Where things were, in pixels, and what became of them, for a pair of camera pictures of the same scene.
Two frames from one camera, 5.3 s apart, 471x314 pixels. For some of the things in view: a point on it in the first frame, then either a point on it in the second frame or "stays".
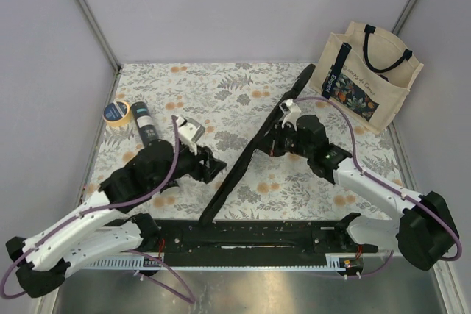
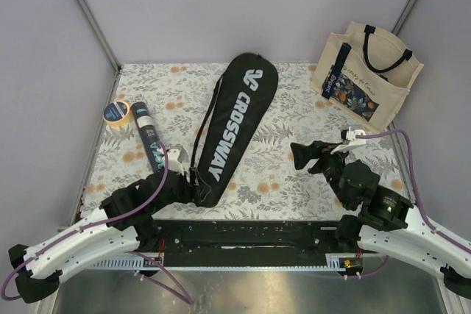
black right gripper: (274, 145) -> (301, 154)
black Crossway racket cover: (241, 165) -> (241, 108)
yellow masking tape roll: (117, 114) stays
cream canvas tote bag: (365, 75) stays
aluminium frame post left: (94, 23) stays
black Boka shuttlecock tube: (145, 121) stays
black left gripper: (203, 171) -> (192, 193)
